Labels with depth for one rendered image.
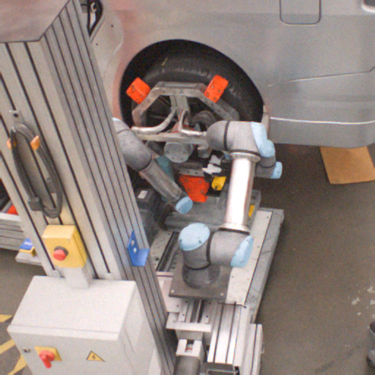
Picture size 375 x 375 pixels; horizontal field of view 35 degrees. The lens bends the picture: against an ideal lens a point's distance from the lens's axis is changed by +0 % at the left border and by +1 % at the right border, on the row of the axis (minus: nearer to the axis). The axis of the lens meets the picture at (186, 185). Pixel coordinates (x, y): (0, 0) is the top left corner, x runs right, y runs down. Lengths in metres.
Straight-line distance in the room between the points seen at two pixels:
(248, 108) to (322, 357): 1.25
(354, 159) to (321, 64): 1.46
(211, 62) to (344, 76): 0.63
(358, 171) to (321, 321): 1.19
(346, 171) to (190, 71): 1.52
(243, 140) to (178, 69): 0.80
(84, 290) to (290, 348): 1.49
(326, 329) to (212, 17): 1.62
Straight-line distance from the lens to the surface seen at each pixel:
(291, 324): 3.13
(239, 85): 2.87
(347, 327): 3.13
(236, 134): 2.16
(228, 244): 2.09
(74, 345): 1.76
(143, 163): 2.24
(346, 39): 2.61
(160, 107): 3.23
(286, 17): 2.60
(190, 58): 2.90
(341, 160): 4.02
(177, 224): 3.45
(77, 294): 1.81
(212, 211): 3.39
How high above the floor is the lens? 2.56
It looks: 41 degrees down
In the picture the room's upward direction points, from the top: 11 degrees counter-clockwise
